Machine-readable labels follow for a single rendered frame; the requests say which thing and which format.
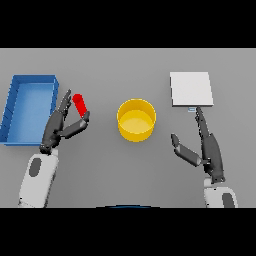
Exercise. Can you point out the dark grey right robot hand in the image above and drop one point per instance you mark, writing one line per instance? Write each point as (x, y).
(211, 151)

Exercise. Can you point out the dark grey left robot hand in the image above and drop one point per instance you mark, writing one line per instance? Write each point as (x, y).
(55, 127)

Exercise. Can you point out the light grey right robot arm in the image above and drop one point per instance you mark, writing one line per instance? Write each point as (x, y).
(220, 196)

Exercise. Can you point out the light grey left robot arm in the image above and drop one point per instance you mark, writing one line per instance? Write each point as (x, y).
(38, 181)

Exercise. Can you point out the red beaker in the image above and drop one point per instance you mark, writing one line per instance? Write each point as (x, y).
(80, 105)

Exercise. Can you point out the pale square measuring scale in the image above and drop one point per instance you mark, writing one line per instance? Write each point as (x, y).
(191, 89)

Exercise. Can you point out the yellow bowl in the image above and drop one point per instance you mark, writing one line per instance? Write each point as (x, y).
(136, 120)

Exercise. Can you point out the blue tray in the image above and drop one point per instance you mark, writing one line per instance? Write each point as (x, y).
(29, 110)

